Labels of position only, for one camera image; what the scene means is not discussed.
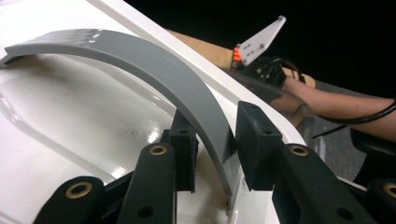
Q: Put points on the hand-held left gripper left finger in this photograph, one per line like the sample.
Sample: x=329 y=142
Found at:
x=185 y=155

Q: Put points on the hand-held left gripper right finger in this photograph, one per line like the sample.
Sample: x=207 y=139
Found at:
x=258 y=149

